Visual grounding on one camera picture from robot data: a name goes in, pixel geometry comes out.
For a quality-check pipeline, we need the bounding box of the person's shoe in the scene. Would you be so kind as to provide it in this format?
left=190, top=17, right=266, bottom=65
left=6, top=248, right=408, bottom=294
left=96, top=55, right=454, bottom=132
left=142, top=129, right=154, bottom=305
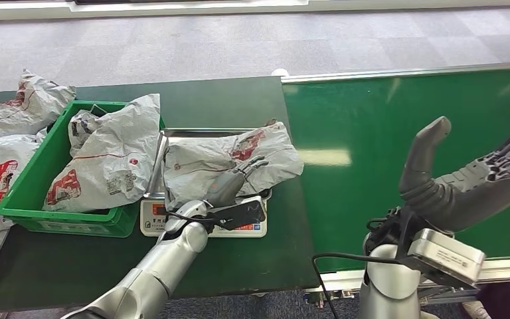
left=460, top=301, right=493, bottom=319

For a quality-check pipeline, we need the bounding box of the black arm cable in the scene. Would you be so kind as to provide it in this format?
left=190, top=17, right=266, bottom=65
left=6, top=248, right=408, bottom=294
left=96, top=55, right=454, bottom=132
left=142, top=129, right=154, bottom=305
left=311, top=251, right=410, bottom=319
left=167, top=210, right=220, bottom=231

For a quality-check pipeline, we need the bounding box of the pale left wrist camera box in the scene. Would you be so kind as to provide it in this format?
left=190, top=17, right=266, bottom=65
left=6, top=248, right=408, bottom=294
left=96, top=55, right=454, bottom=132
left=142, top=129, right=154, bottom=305
left=212, top=195, right=268, bottom=231

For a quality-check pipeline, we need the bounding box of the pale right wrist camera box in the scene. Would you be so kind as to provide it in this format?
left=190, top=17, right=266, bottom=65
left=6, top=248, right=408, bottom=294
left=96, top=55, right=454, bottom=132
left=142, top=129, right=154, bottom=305
left=402, top=228, right=487, bottom=289

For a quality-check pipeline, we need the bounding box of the green conveyor belt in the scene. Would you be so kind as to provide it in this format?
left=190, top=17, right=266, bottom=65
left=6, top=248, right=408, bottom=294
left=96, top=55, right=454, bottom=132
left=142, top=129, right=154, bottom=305
left=281, top=61, right=510, bottom=292

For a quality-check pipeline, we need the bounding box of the small grey black-print mailer package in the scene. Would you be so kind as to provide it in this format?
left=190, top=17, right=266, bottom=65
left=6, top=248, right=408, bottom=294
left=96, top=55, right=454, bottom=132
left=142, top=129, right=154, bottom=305
left=68, top=110, right=106, bottom=157

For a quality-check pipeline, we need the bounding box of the metal conveyor support frame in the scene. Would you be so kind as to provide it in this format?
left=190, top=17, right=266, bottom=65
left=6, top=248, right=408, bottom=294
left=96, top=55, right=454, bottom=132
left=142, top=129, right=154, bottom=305
left=420, top=286, right=481, bottom=307

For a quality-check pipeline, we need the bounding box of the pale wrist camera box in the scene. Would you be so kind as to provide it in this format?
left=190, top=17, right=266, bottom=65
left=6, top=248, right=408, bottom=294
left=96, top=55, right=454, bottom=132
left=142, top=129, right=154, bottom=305
left=402, top=228, right=487, bottom=289
left=212, top=195, right=268, bottom=231

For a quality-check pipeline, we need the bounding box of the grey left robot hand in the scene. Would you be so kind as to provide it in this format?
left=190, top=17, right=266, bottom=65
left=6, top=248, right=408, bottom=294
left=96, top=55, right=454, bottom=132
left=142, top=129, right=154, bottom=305
left=204, top=155, right=270, bottom=208

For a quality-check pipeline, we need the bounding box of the white electronic scale body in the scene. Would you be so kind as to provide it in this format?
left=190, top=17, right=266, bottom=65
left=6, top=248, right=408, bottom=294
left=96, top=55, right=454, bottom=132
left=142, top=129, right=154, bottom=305
left=139, top=195, right=268, bottom=239

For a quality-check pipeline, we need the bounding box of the white mailer package red print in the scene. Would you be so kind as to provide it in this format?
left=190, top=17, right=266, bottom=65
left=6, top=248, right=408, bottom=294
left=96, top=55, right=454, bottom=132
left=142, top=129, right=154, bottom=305
left=0, top=130, right=47, bottom=234

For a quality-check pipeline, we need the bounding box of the green plastic crate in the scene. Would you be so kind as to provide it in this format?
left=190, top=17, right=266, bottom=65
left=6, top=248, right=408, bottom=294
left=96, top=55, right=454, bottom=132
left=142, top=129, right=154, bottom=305
left=0, top=100, right=167, bottom=239

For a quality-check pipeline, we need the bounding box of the large grey red-print mailer package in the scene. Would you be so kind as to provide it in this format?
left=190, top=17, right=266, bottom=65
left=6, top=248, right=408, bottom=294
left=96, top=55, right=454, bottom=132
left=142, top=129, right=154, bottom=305
left=42, top=93, right=161, bottom=215

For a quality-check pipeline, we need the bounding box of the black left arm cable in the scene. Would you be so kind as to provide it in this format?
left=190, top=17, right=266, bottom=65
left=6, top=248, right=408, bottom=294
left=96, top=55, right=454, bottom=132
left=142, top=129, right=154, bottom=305
left=167, top=210, right=220, bottom=231

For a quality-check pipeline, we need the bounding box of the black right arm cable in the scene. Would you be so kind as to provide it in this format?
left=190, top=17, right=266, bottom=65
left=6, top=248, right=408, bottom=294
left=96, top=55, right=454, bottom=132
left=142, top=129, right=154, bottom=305
left=311, top=251, right=410, bottom=319

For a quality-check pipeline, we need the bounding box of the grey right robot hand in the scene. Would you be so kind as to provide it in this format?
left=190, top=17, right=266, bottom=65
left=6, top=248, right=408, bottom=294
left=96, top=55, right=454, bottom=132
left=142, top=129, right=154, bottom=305
left=398, top=110, right=510, bottom=234

